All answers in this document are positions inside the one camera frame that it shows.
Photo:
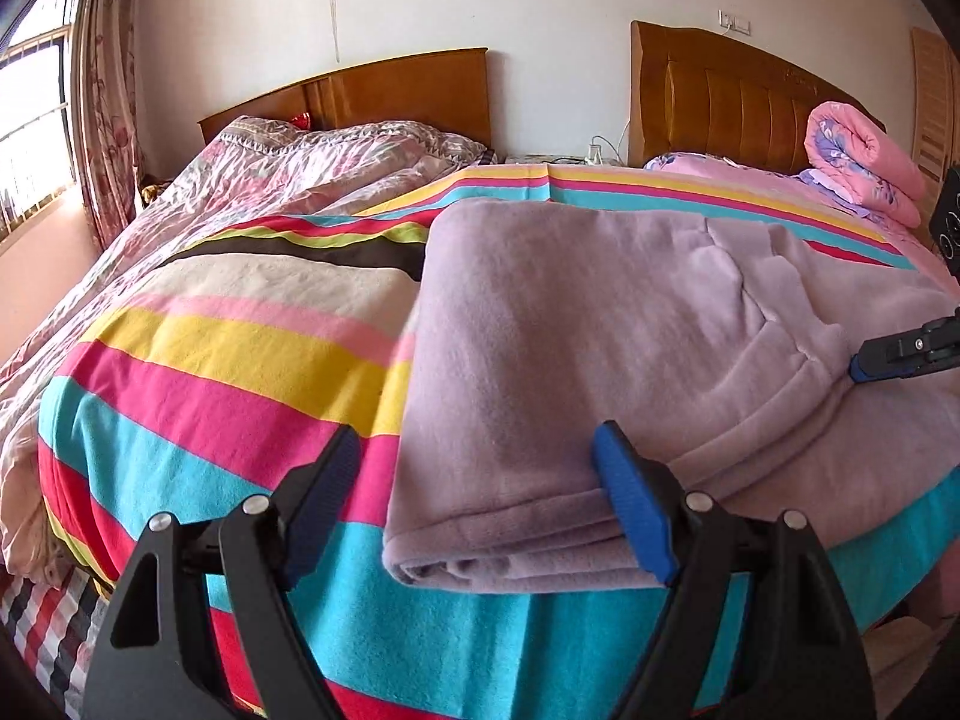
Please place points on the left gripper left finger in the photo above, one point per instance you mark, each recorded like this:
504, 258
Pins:
156, 655

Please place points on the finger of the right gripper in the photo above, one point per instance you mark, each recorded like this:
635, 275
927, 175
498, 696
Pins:
933, 347

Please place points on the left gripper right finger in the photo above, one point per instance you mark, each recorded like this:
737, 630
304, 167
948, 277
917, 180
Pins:
798, 655

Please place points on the lilac sweatpants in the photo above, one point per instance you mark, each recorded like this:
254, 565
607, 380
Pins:
720, 347

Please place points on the pink bed sheet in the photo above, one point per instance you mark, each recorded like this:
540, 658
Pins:
788, 189

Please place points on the red checkered bed sheet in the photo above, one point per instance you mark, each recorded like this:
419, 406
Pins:
53, 631

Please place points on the rolled pink floral quilt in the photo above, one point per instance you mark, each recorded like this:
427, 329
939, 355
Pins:
869, 168

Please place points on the light wooden wardrobe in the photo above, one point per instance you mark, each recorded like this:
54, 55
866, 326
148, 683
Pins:
935, 136

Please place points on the right wooden headboard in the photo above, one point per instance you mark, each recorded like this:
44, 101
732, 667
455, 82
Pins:
695, 90

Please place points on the wooden headboard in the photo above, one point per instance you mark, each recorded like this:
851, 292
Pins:
695, 90
447, 89

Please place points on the rainbow striped blanket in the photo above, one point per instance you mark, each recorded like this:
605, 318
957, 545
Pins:
238, 357

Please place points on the floral pink comforter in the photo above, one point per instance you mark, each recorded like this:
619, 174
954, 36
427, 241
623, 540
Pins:
254, 167

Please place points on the left wooden headboard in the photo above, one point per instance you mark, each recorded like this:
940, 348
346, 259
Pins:
447, 89

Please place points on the window with bars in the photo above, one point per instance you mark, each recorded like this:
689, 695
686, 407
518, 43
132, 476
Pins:
37, 163

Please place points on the pink floral curtain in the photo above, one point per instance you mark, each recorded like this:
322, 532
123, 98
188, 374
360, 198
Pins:
103, 114

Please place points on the white wall socket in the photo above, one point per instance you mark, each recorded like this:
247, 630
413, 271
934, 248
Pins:
730, 22

